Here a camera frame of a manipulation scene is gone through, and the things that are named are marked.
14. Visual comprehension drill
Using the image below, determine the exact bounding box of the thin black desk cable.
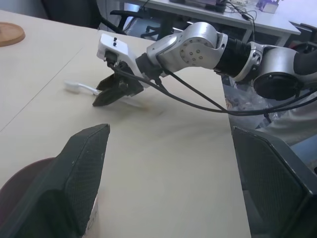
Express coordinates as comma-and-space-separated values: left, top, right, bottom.
217, 0, 258, 43

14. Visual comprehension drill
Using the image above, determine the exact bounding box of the round wooden coaster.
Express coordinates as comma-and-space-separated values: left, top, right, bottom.
0, 22, 26, 48

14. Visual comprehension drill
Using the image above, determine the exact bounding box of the purple box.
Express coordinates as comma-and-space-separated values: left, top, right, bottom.
256, 0, 278, 13

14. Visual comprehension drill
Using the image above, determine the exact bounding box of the white toothbrush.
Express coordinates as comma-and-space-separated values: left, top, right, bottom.
63, 79, 150, 110

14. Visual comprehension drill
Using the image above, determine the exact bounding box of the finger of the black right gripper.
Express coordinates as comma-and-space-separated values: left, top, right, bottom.
92, 84, 127, 108
96, 73, 120, 91

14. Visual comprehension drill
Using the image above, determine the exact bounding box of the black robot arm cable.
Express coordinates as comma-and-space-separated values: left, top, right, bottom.
107, 60, 317, 118

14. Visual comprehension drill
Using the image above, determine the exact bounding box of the grey office desk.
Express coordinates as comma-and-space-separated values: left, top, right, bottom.
95, 0, 302, 48

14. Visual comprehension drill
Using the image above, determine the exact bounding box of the black device on desk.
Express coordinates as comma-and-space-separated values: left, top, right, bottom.
170, 0, 226, 13

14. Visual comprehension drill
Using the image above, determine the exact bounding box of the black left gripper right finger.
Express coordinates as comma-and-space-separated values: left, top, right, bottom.
232, 125, 317, 238

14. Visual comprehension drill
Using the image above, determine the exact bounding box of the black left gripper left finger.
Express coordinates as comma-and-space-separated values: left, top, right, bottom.
0, 123, 111, 238

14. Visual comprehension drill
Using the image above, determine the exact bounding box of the black office chair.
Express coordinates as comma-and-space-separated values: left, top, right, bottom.
41, 0, 174, 41

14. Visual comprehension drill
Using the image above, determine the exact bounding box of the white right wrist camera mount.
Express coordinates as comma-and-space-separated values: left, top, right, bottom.
97, 34, 151, 89

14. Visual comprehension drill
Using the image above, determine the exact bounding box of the dark red bowl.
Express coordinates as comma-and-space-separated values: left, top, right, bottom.
0, 157, 100, 238

